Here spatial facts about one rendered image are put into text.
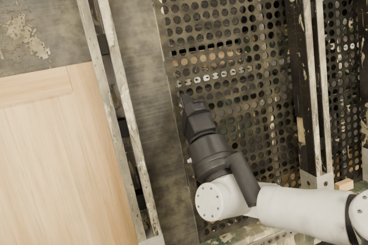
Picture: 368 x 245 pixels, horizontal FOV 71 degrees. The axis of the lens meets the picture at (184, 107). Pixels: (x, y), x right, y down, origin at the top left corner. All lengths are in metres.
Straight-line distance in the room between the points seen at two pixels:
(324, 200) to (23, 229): 0.63
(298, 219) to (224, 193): 0.12
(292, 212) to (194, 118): 0.25
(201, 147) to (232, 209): 0.13
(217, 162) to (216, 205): 0.08
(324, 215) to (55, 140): 0.54
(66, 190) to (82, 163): 0.07
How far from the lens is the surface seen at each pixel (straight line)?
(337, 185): 1.03
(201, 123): 0.54
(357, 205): 0.37
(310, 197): 0.43
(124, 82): 0.56
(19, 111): 0.65
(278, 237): 0.90
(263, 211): 0.46
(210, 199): 0.48
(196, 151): 0.52
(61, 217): 0.72
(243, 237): 0.85
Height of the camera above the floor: 1.68
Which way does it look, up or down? 43 degrees down
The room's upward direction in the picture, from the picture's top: straight up
